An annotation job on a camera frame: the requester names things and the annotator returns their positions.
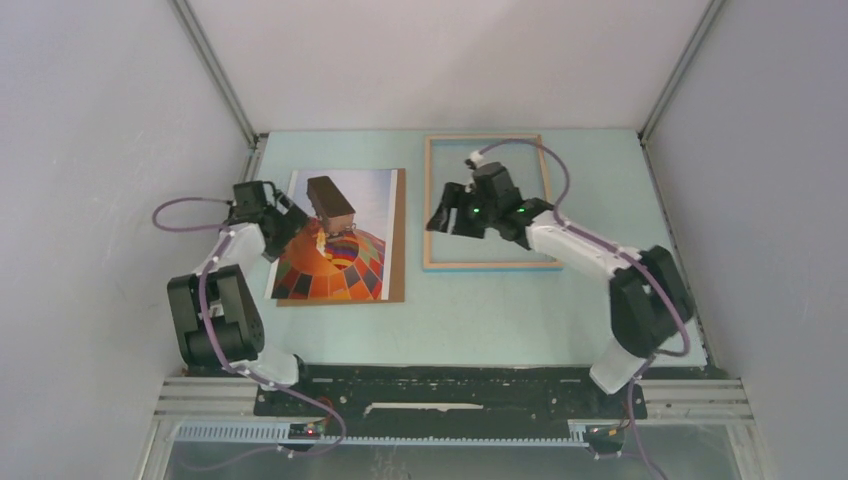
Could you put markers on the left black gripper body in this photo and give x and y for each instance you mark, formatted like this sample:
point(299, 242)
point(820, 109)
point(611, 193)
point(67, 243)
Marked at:
point(281, 224)

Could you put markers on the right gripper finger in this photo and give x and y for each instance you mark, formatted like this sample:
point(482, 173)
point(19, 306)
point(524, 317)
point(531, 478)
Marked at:
point(453, 198)
point(469, 226)

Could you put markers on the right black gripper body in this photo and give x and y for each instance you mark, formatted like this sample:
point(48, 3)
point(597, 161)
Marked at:
point(486, 213)

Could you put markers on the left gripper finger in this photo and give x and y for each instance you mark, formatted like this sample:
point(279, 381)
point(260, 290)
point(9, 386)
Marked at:
point(291, 217)
point(278, 244)

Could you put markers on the wooden picture frame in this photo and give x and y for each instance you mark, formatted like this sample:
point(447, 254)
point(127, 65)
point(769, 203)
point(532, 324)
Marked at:
point(490, 265)

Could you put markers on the hot air balloon photo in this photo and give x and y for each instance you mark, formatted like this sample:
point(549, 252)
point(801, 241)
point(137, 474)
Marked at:
point(344, 258)

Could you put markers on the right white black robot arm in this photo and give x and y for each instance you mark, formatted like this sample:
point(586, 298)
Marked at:
point(648, 302)

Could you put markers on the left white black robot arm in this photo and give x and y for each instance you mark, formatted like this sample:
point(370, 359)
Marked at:
point(216, 320)

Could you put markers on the brown cardboard backing board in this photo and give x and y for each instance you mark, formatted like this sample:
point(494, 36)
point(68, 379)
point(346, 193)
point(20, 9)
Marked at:
point(399, 265)

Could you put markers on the left small circuit board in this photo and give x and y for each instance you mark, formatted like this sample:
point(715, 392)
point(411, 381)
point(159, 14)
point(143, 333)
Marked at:
point(306, 431)

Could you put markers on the small circuit board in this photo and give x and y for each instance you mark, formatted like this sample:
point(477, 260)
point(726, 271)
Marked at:
point(604, 443)
point(306, 431)

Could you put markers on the right small circuit board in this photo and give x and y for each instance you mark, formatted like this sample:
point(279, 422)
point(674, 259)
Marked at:
point(604, 443)

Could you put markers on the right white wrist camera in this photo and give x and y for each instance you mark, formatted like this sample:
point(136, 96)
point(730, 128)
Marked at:
point(474, 159)

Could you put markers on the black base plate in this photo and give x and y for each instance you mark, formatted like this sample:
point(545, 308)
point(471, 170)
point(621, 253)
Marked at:
point(452, 403)

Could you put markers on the aluminium rail frame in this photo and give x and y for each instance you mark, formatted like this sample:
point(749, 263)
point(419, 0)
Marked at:
point(667, 402)

